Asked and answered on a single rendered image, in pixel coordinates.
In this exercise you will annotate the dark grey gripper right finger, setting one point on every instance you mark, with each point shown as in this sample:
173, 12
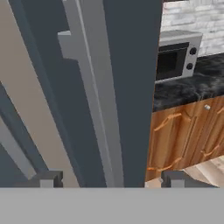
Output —
172, 176

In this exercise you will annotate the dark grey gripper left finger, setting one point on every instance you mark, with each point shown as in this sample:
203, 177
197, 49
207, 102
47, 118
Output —
49, 176

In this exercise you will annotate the dark grey fridge door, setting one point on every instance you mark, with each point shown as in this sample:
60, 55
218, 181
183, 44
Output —
11, 128
132, 87

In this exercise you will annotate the wooden cupboard door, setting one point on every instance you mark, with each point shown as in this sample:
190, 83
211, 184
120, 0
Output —
169, 140
208, 131

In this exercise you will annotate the small silver cupboard knob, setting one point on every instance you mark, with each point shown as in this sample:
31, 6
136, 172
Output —
207, 107

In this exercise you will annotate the silver microwave oven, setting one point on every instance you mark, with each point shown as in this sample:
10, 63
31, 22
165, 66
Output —
175, 58

